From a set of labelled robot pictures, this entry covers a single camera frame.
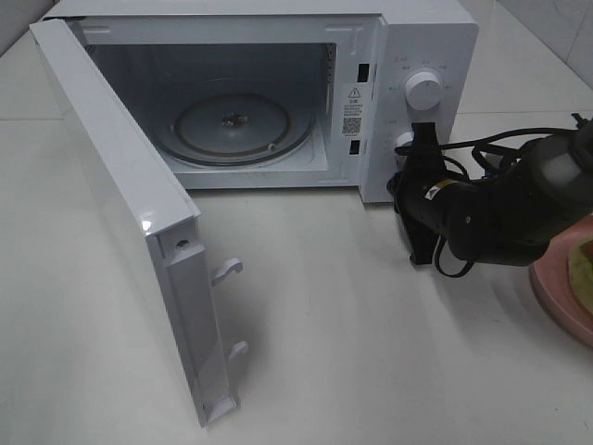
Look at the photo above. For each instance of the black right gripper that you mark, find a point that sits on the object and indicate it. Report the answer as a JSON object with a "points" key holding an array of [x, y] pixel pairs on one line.
{"points": [[417, 191]]}

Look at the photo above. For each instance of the pink plate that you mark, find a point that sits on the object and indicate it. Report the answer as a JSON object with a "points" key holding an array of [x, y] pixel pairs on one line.
{"points": [[549, 278]]}

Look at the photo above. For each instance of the sandwich with lettuce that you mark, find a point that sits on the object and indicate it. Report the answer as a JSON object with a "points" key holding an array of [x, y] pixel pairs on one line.
{"points": [[580, 269]]}

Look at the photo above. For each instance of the white microwave door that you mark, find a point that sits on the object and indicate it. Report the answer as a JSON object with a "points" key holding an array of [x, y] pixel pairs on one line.
{"points": [[151, 220]]}

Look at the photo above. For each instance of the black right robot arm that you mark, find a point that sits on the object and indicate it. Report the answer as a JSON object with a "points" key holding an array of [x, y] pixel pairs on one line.
{"points": [[496, 200]]}

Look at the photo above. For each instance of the lower white timer knob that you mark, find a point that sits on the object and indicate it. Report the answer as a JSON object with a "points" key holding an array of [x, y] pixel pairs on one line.
{"points": [[403, 143]]}

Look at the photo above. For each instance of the upper white power knob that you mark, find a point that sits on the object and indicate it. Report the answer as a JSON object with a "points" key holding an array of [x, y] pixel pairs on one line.
{"points": [[423, 90]]}

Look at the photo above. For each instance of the white warning label sticker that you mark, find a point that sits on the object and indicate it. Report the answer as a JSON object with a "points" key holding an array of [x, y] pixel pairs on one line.
{"points": [[352, 110]]}

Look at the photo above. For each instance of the glass microwave turntable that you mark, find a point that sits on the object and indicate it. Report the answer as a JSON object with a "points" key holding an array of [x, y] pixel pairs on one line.
{"points": [[235, 130]]}

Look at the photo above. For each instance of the white microwave oven body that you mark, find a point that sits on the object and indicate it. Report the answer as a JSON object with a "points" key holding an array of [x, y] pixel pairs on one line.
{"points": [[161, 56]]}

